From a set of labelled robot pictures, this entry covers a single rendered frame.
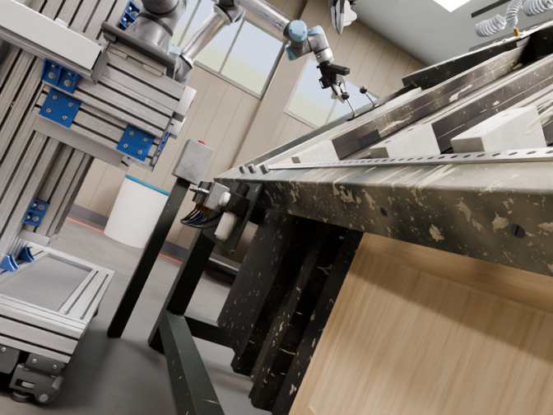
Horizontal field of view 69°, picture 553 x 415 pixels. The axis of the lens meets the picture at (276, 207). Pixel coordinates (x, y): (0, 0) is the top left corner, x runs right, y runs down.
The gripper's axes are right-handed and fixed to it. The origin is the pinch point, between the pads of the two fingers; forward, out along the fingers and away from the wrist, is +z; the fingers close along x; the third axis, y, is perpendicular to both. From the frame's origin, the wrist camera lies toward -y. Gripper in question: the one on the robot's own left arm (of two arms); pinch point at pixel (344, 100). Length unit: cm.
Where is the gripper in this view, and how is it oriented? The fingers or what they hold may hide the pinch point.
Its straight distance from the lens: 200.8
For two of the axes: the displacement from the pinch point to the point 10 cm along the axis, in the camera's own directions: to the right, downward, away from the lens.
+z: 3.9, 8.9, 2.3
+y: -6.2, 0.8, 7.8
